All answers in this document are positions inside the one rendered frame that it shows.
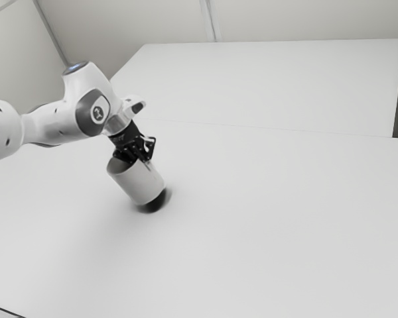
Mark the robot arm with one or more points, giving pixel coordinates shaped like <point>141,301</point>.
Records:
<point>46,119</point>

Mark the white cylindrical mug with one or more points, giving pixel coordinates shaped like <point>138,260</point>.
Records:
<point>137,183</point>

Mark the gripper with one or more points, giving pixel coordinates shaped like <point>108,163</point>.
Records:
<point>126,136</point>

